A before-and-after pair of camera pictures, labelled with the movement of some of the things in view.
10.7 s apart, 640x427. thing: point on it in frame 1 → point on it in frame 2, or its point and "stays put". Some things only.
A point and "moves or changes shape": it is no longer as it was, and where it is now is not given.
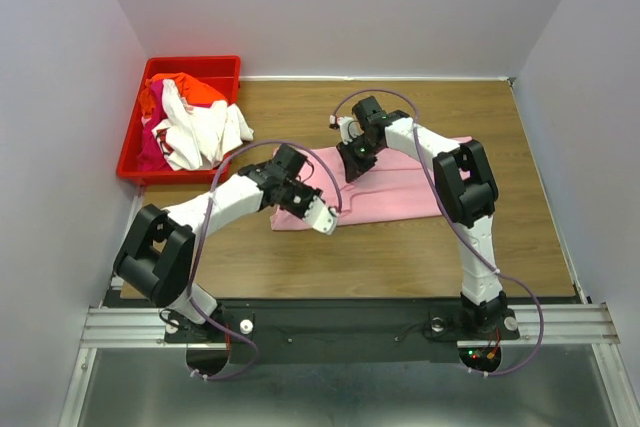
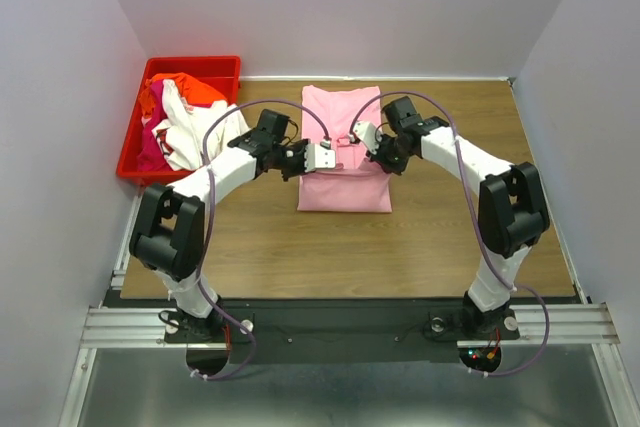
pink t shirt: (401, 184) moves or changes shape
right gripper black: (353, 168) → (396, 168)
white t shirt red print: (197, 137) stays put
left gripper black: (310, 193) → (300, 169)
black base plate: (363, 331) stays put
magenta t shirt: (151, 158) stays put
